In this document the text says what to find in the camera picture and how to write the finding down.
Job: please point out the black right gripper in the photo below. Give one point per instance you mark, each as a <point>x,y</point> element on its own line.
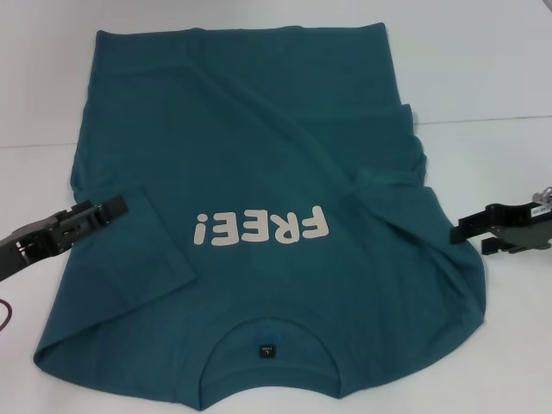
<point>530,224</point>

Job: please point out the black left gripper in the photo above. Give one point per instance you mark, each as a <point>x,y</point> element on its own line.
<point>30,243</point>

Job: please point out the teal t-shirt with FREE print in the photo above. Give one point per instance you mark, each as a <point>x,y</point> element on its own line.
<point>259,151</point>

